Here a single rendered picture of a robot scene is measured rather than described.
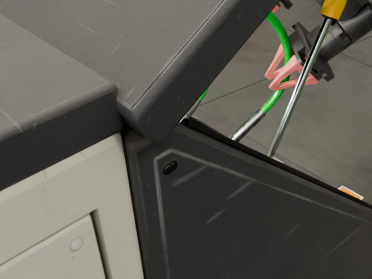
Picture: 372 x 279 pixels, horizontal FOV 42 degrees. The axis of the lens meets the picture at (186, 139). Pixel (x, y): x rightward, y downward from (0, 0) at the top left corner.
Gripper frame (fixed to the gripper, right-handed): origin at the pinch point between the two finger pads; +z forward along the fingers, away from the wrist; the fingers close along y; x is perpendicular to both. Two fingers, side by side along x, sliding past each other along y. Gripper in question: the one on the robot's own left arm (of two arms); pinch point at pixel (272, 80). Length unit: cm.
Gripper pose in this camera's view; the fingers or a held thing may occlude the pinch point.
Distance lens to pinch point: 86.3
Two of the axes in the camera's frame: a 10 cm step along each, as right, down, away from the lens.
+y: 1.2, 7.5, -6.5
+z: -7.1, 5.2, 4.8
